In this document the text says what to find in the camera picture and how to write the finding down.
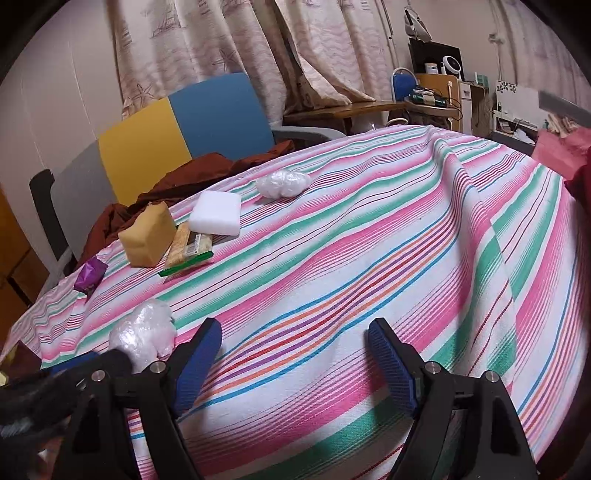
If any pink striped tablecloth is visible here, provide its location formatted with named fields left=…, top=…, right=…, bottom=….
left=8, top=126, right=590, bottom=479

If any dark red jacket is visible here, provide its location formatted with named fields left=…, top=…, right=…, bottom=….
left=76, top=140, right=296, bottom=268

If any crumpled white plastic bag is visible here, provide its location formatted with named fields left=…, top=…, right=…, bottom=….
left=256, top=170, right=311, bottom=200

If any wooden cabinet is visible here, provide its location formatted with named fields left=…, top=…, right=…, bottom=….
left=0, top=192, right=49, bottom=344

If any purple snack packet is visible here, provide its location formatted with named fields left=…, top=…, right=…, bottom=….
left=74, top=256, right=107, bottom=297

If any blue folding chair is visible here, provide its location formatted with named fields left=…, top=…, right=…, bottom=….
left=391, top=67, right=418, bottom=102

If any white foam block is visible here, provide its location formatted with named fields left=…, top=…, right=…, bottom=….
left=187, top=190, right=242, bottom=236

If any patterned beige curtain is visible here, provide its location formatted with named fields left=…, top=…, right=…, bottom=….
left=106, top=0, right=392, bottom=124

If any wooden side table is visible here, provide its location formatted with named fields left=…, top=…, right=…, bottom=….
left=283, top=100, right=461, bottom=134

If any biscuit packet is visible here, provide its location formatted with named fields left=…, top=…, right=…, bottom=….
left=158, top=222, right=213, bottom=277

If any grey yellow blue chair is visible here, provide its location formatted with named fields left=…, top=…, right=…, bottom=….
left=29, top=73, right=342, bottom=269

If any white plastic bag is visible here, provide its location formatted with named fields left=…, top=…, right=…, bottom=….
left=108, top=299, right=176, bottom=373
left=256, top=170, right=311, bottom=200

